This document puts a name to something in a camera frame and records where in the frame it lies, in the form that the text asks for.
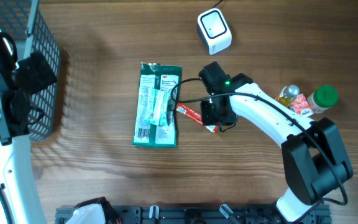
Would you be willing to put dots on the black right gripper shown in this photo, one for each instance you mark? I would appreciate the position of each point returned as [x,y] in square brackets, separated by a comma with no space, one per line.
[207,119]

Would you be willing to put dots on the red sachet stick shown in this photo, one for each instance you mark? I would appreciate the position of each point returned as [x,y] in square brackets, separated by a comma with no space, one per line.
[195,116]

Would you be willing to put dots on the green 3M gloves packet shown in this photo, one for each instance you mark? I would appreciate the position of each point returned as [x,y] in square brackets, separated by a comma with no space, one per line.
[155,123]

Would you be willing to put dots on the yellow Vim liquid bottle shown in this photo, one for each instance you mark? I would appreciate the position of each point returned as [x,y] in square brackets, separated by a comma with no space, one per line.
[288,95]

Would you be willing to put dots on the red white tissue pack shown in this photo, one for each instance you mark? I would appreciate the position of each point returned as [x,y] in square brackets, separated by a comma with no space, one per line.
[301,106]

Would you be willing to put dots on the green lid plastic jar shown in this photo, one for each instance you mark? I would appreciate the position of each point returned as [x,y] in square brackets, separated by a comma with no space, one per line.
[323,98]

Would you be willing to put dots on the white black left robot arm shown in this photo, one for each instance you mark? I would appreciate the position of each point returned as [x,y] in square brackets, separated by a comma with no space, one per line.
[19,80]

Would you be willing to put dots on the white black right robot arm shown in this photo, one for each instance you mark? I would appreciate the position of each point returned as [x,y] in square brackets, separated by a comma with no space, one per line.
[314,156]

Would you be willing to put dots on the white barcode scanner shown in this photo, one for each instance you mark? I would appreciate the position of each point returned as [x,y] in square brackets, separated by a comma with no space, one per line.
[214,30]

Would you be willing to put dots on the dark grey plastic basket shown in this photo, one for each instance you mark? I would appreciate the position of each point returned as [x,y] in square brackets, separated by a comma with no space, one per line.
[24,22]

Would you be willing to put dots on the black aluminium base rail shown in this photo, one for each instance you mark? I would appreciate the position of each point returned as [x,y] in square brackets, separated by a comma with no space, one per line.
[248,214]

